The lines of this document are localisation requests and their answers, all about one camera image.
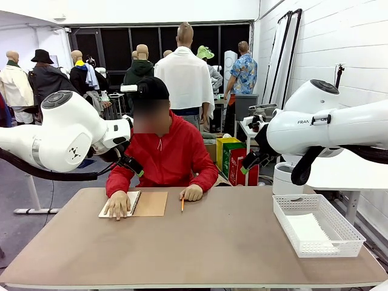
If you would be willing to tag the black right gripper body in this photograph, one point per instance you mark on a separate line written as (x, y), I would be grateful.
(261, 159)

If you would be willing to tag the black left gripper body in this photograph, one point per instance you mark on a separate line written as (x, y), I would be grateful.
(127, 162)

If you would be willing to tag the brown spiral notebook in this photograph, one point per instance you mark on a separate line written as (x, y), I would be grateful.
(151, 204)

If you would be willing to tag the yellow pencil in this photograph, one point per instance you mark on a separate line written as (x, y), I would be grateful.
(182, 206)

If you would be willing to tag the white paper sheet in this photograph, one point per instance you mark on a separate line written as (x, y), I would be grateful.
(306, 227)

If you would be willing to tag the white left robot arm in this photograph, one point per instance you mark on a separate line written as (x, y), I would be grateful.
(66, 130)

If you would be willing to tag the person's right forearm red sleeve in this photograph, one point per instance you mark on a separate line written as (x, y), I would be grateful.
(118, 182)

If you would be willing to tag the person's left forearm red sleeve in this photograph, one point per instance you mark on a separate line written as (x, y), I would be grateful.
(207, 179)

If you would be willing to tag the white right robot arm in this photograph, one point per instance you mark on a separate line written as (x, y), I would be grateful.
(357, 127)

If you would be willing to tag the person's right hand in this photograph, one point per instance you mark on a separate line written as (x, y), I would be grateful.
(118, 204)

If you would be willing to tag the person's left hand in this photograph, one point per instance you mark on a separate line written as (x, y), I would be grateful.
(192, 193)

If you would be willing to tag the red shopping bag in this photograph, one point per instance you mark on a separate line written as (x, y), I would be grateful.
(235, 169)

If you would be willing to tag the small white table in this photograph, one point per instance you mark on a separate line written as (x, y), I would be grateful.
(247, 145)

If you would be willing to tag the yellow-green paper bag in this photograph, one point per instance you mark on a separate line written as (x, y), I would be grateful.
(224, 157)

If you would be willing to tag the red jacket torso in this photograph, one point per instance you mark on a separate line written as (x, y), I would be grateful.
(169, 157)

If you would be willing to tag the cardboard box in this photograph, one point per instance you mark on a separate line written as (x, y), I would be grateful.
(211, 151)

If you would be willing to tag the person's head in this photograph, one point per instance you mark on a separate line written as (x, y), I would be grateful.
(151, 116)

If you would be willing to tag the gray bin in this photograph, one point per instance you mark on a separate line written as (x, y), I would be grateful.
(245, 106)

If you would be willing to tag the white side table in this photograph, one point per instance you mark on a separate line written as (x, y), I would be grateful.
(333, 179)

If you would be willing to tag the mannequin in floral shirt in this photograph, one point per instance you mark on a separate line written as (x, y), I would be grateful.
(244, 75)

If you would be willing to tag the mannequin in dark green hoodie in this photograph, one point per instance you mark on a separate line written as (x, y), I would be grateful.
(138, 69)

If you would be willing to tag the white tower appliance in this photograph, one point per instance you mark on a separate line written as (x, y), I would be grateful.
(230, 65)

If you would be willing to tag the mannequin black jacket yellow collar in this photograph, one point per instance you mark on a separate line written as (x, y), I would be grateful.
(79, 75)

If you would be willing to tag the folded black-framed white screens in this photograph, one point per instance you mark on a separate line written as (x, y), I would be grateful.
(280, 60)

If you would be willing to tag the mannequin draped in white cloth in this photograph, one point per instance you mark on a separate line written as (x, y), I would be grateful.
(185, 78)

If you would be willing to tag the bare mannequin head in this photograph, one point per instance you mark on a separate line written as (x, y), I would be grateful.
(167, 54)
(134, 55)

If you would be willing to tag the black tripod stand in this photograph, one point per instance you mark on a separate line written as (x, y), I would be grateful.
(339, 75)

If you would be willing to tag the white plastic basket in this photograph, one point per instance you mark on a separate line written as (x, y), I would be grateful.
(330, 250)

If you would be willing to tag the mannequin with black hat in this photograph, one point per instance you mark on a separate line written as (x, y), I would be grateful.
(48, 78)

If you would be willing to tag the mannequin with green hat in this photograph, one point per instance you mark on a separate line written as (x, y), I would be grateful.
(205, 52)

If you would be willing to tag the mannequin in cream coat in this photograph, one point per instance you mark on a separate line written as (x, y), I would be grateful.
(15, 85)

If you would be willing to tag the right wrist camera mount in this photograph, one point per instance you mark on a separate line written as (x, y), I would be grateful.
(253, 121)

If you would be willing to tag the white table frame foot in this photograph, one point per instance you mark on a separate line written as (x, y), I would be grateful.
(34, 194)

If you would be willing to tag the dark glass window wall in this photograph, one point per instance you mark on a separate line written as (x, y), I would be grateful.
(115, 45)

